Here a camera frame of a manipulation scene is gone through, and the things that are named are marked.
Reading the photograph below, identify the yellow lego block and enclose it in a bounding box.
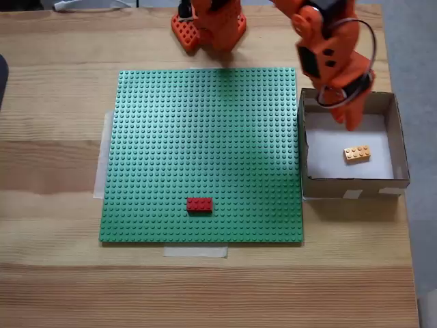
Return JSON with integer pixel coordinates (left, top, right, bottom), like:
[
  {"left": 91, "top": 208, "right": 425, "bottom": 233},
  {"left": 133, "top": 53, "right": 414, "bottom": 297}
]
[{"left": 343, "top": 145, "right": 372, "bottom": 165}]

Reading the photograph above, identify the cardboard box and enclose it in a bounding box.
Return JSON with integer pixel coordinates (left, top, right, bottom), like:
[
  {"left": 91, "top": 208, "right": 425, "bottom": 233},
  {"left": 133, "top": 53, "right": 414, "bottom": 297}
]
[{"left": 297, "top": 87, "right": 411, "bottom": 203}]

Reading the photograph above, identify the green lego baseplate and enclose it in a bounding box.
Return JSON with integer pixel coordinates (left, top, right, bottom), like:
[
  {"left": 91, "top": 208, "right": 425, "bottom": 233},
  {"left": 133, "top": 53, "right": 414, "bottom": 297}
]
[{"left": 98, "top": 67, "right": 305, "bottom": 247}]

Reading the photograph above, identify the red lego block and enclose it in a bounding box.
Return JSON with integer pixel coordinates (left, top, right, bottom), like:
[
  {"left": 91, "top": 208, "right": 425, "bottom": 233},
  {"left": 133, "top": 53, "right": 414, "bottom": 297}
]
[{"left": 186, "top": 197, "right": 214, "bottom": 216}]

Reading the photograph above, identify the white paper sheet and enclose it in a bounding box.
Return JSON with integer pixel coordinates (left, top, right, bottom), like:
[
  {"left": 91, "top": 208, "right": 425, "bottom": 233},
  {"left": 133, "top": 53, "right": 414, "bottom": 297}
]
[{"left": 305, "top": 113, "right": 396, "bottom": 180}]

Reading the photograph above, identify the translucent tape strip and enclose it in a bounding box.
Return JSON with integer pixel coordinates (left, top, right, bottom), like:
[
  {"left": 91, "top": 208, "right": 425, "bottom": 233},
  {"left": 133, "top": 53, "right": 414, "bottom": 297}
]
[
  {"left": 163, "top": 245, "right": 229, "bottom": 259},
  {"left": 92, "top": 109, "right": 115, "bottom": 200}
]

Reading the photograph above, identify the black rounded object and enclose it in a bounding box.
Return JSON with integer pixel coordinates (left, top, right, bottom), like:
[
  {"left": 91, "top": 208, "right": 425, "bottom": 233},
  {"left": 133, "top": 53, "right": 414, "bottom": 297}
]
[{"left": 0, "top": 53, "right": 10, "bottom": 113}]

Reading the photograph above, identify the gripper servo cable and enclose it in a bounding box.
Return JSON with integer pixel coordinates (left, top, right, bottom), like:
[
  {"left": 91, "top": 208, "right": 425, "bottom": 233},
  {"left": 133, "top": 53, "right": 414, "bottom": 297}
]
[{"left": 316, "top": 18, "right": 377, "bottom": 109}]

